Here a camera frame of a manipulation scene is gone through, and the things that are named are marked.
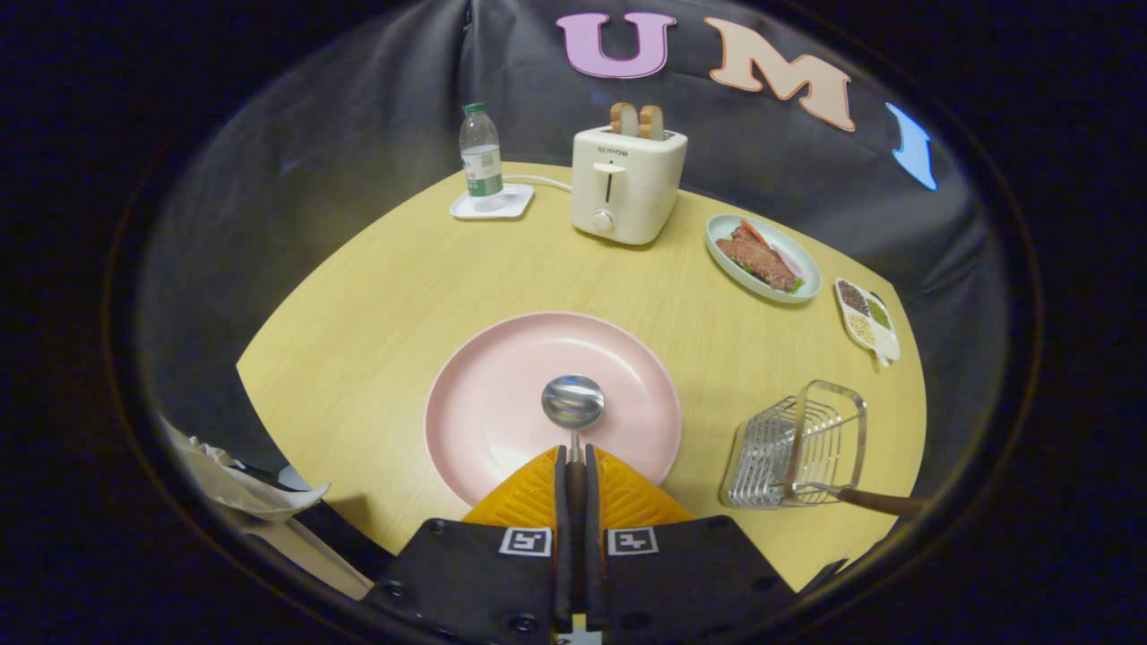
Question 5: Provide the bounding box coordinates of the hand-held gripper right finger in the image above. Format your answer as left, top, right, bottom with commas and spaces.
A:
582, 445, 798, 644

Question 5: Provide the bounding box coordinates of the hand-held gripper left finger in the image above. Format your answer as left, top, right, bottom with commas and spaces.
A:
363, 445, 574, 645

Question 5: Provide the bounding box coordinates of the metal spoon with brown handle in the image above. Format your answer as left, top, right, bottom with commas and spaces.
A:
541, 374, 607, 628

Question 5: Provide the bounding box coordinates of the metal fork with brown handle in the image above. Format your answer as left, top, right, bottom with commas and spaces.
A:
793, 482, 928, 519

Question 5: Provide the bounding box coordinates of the pink round plate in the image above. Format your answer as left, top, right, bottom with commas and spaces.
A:
424, 311, 683, 509

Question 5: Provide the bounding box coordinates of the brown meat slice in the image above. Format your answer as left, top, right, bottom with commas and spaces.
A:
715, 226, 798, 292

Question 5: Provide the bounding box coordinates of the green lettuce leaf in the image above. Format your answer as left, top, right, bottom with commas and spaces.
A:
739, 264, 805, 295

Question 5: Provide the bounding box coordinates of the person's white clothing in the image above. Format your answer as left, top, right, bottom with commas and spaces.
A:
157, 412, 377, 601

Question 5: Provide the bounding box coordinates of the pale green oval plate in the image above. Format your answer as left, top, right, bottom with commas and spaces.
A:
705, 213, 823, 305

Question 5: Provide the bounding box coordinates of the white square coaster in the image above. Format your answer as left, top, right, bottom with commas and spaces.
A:
449, 183, 536, 221

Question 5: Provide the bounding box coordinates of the cream white toaster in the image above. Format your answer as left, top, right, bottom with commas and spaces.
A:
570, 125, 689, 246

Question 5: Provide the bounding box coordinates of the white divided seasoning tray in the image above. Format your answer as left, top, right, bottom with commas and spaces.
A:
833, 277, 901, 368

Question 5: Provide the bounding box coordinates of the clear plastic water bottle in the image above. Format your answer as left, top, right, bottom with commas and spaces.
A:
459, 101, 505, 212

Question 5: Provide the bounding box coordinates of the metal wire basket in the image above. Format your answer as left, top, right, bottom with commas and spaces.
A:
718, 380, 868, 511

